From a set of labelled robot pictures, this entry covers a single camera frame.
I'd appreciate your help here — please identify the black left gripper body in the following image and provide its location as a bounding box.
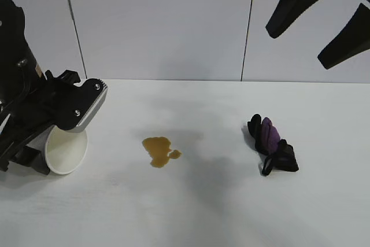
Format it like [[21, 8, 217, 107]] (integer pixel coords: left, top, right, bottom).
[[0, 69, 82, 164]]

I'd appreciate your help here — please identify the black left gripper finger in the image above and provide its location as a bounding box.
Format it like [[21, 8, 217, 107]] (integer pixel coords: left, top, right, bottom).
[[0, 145, 52, 177], [54, 78, 109, 134]]

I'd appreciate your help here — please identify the brown coffee spill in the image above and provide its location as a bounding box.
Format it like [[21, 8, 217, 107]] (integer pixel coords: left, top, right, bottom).
[[141, 136, 183, 169]]

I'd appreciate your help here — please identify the black and purple rag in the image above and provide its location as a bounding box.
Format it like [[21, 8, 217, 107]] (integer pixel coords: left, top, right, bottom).
[[246, 113, 299, 177]]

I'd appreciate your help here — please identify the white paper cup green print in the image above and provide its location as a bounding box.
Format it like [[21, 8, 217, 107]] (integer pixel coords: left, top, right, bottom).
[[28, 127, 88, 176]]

